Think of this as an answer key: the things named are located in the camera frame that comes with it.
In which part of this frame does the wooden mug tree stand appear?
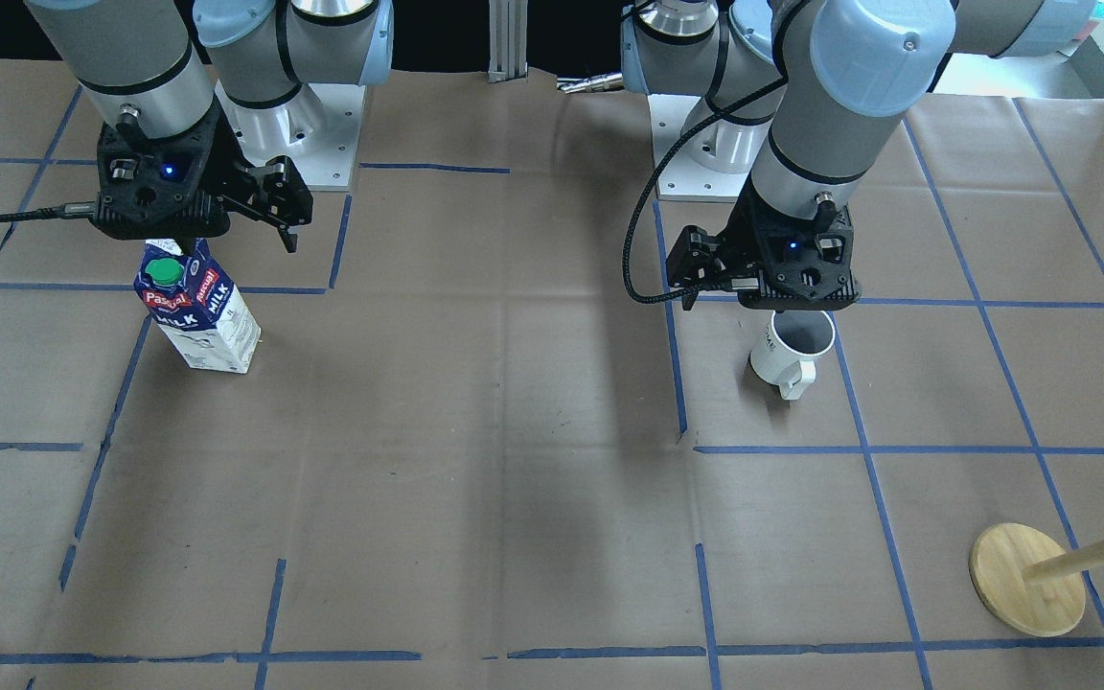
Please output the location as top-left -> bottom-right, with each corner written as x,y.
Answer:
968,521 -> 1104,637

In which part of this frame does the aluminium frame post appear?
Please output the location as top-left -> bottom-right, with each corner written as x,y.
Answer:
487,0 -> 529,83

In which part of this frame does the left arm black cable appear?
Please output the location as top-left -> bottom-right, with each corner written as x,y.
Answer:
620,77 -> 789,306

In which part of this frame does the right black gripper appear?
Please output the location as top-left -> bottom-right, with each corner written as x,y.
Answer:
92,102 -> 312,254

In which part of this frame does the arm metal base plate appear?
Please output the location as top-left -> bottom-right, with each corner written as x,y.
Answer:
216,82 -> 368,192
648,95 -> 769,202

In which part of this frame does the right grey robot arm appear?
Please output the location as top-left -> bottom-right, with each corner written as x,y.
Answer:
26,1 -> 395,254

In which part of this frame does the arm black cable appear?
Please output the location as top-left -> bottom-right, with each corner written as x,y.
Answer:
0,202 -> 98,229
620,77 -> 789,306

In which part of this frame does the blue white milk carton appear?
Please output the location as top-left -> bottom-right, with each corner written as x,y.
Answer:
134,238 -> 262,373

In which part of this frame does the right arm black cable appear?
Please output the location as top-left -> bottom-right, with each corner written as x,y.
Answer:
0,202 -> 98,229

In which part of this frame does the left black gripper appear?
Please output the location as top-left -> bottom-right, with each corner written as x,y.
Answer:
666,182 -> 862,311

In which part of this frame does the white ceramic mug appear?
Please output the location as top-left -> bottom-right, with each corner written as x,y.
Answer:
749,310 -> 836,401

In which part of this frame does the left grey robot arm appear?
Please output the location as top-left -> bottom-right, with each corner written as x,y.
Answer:
620,1 -> 1095,311

